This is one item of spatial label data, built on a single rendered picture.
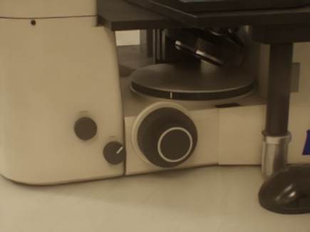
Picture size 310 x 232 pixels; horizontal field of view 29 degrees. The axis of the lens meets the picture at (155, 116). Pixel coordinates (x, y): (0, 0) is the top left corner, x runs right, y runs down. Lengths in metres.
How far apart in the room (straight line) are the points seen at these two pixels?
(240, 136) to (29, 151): 0.24
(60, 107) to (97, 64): 0.06
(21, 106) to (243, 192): 0.25
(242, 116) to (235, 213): 0.14
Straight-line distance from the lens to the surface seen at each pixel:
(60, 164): 0.66
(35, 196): 0.66
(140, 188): 0.67
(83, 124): 0.64
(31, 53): 0.63
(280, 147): 0.67
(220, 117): 0.70
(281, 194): 0.62
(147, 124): 0.64
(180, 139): 0.64
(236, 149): 0.72
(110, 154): 0.66
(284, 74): 0.65
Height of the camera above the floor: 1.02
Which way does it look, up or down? 17 degrees down
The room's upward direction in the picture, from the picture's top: straight up
